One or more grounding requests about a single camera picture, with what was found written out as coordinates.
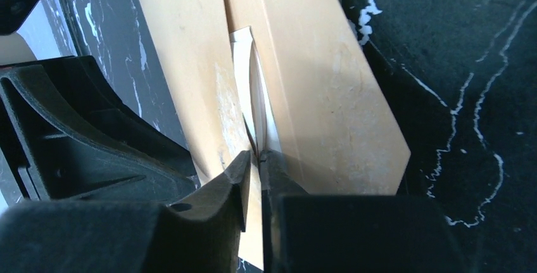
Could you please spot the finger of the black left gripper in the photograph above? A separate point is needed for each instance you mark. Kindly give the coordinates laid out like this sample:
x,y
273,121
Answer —
x,y
66,135

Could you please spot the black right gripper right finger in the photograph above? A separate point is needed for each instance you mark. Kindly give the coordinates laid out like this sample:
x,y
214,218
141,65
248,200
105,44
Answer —
x,y
349,233

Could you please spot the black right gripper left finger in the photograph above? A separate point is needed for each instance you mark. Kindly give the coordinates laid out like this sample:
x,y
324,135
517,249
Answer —
x,y
199,234

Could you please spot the brown paper envelope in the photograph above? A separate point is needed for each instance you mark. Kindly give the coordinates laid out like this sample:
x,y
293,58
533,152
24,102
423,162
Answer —
x,y
334,125

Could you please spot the tan lined letter paper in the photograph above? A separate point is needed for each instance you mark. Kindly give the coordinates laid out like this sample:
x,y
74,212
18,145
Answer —
x,y
252,91

